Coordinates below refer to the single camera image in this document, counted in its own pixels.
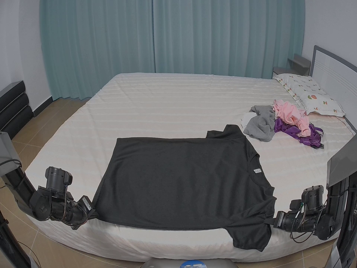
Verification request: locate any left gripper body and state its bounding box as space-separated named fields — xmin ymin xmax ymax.
xmin=68 ymin=195 xmax=97 ymax=231

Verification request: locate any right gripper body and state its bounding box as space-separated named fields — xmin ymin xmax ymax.
xmin=272 ymin=210 xmax=297 ymax=232

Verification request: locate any black T-shirt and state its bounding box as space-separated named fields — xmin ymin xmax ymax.
xmin=91 ymin=125 xmax=277 ymax=253

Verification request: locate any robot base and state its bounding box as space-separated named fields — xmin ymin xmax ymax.
xmin=144 ymin=258 xmax=232 ymax=268

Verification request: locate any bed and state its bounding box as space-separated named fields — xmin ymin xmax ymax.
xmin=20 ymin=45 xmax=357 ymax=263

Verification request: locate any purple garment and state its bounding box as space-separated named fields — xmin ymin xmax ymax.
xmin=274 ymin=117 xmax=324 ymax=150

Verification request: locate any grey garment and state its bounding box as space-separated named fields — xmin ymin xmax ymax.
xmin=243 ymin=105 xmax=276 ymax=142

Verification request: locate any pink garment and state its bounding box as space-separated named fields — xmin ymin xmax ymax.
xmin=272 ymin=99 xmax=311 ymax=137

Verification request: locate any white garment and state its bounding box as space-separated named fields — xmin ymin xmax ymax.
xmin=240 ymin=113 xmax=254 ymax=128

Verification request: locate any black chest of drawers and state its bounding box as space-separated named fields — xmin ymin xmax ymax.
xmin=0 ymin=81 xmax=33 ymax=140

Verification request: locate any white printed pillow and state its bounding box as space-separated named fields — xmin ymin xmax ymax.
xmin=273 ymin=73 xmax=346 ymax=117

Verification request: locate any grey bedside table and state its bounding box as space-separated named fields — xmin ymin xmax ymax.
xmin=273 ymin=53 xmax=311 ymax=79

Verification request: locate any blue-green curtain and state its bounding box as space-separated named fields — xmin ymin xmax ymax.
xmin=39 ymin=0 xmax=304 ymax=100

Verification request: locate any black cable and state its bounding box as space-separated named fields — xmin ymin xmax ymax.
xmin=290 ymin=228 xmax=317 ymax=243

